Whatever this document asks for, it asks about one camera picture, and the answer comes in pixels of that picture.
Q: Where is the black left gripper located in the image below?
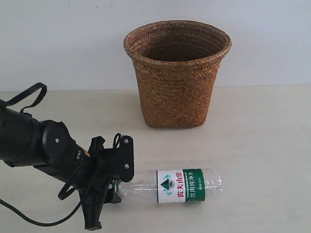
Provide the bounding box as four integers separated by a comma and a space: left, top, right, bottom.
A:
73, 133, 134, 230

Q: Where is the clear plastic bottle green label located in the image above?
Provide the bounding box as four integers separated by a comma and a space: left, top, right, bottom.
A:
119, 168, 223, 204

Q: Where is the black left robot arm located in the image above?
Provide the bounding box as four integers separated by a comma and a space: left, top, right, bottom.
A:
0, 102, 134, 231

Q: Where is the brown woven straw basket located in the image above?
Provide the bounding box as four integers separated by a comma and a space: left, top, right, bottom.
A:
123, 20, 232, 128

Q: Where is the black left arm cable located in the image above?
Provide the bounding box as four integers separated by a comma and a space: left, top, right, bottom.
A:
0, 82, 86, 219

